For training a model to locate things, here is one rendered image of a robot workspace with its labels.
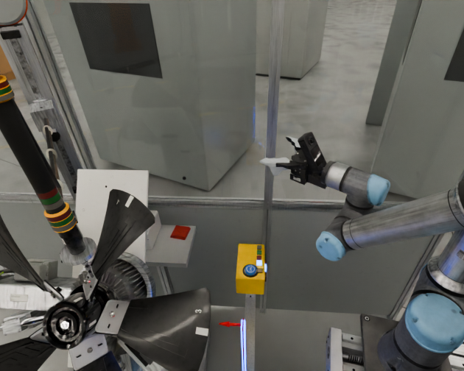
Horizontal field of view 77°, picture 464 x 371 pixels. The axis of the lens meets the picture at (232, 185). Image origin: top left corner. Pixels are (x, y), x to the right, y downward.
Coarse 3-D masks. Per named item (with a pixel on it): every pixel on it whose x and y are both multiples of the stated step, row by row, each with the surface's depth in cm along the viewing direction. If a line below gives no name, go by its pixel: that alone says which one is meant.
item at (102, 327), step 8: (112, 304) 81; (120, 304) 81; (128, 304) 81; (104, 312) 79; (120, 312) 79; (104, 320) 77; (112, 320) 77; (120, 320) 77; (96, 328) 75; (104, 328) 75; (112, 328) 75
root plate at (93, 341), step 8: (96, 336) 80; (104, 336) 81; (80, 344) 77; (88, 344) 78; (96, 344) 80; (104, 344) 81; (72, 352) 76; (80, 352) 77; (96, 352) 79; (104, 352) 81; (72, 360) 75; (80, 360) 76; (88, 360) 78
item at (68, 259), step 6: (78, 228) 62; (84, 240) 64; (90, 240) 64; (90, 246) 62; (60, 252) 61; (66, 252) 61; (84, 252) 61; (90, 252) 61; (66, 258) 60; (72, 258) 60; (78, 258) 60; (84, 258) 60; (90, 258) 61; (66, 264) 60; (72, 264) 59; (78, 264) 60
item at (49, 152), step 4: (44, 120) 93; (44, 124) 90; (44, 128) 89; (48, 128) 89; (44, 132) 89; (48, 132) 86; (52, 132) 90; (48, 136) 84; (48, 140) 82; (48, 144) 80; (48, 148) 78; (48, 152) 77; (52, 152) 77; (56, 152) 78; (48, 156) 77; (52, 156) 75; (56, 156) 78; (52, 160) 73; (52, 164) 71; (52, 168) 70; (60, 184) 66
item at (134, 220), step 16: (112, 192) 86; (112, 208) 84; (128, 208) 79; (144, 208) 76; (112, 224) 81; (128, 224) 76; (144, 224) 74; (112, 240) 77; (128, 240) 74; (96, 256) 81; (112, 256) 75; (96, 272) 76
